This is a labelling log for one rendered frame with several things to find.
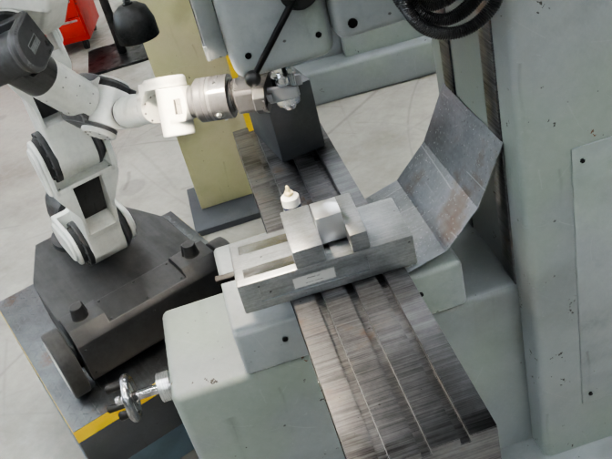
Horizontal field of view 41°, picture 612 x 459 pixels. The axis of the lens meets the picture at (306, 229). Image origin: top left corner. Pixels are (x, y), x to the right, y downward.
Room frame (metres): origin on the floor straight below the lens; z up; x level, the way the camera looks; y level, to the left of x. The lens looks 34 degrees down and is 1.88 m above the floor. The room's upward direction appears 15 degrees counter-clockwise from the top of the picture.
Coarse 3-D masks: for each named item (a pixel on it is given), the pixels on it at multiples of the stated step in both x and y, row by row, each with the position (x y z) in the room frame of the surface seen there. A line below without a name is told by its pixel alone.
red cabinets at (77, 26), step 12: (72, 0) 5.84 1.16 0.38; (84, 0) 6.07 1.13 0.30; (72, 12) 5.84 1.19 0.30; (84, 12) 5.95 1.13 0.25; (96, 12) 6.28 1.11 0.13; (72, 24) 5.84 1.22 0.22; (84, 24) 5.85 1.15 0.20; (96, 24) 6.15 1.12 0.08; (72, 36) 5.84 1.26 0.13; (84, 36) 5.85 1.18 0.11
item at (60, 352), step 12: (48, 336) 1.76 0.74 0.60; (60, 336) 1.74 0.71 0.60; (48, 348) 1.71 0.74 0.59; (60, 348) 1.71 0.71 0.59; (60, 360) 1.68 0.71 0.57; (72, 360) 1.68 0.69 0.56; (60, 372) 1.78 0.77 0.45; (72, 372) 1.67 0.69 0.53; (84, 372) 1.68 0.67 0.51; (72, 384) 1.66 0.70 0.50; (84, 384) 1.67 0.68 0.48
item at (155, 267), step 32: (160, 224) 2.22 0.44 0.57; (64, 256) 2.19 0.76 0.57; (128, 256) 2.09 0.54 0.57; (160, 256) 2.04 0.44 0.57; (192, 256) 1.92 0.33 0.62; (64, 288) 2.01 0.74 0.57; (96, 288) 1.97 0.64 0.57; (128, 288) 1.89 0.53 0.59; (160, 288) 1.85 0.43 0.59; (192, 288) 1.85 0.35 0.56; (64, 320) 1.79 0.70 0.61; (96, 320) 1.76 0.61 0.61; (128, 320) 1.77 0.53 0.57; (160, 320) 1.80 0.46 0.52; (96, 352) 1.72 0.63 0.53; (128, 352) 1.75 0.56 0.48
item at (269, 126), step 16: (304, 80) 1.81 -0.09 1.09; (304, 96) 1.81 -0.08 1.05; (256, 112) 1.91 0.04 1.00; (272, 112) 1.79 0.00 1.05; (288, 112) 1.80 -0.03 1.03; (304, 112) 1.81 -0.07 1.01; (256, 128) 1.96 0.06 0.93; (272, 128) 1.79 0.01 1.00; (288, 128) 1.79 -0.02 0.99; (304, 128) 1.80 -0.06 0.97; (320, 128) 1.81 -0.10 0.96; (272, 144) 1.83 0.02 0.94; (288, 144) 1.79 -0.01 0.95; (304, 144) 1.80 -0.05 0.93; (320, 144) 1.81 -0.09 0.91
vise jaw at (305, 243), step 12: (288, 216) 1.37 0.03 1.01; (300, 216) 1.36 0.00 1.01; (288, 228) 1.33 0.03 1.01; (300, 228) 1.31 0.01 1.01; (312, 228) 1.30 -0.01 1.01; (288, 240) 1.29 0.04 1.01; (300, 240) 1.27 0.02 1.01; (312, 240) 1.26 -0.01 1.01; (300, 252) 1.24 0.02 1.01; (312, 252) 1.24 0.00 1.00; (324, 252) 1.24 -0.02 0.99; (300, 264) 1.24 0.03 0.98
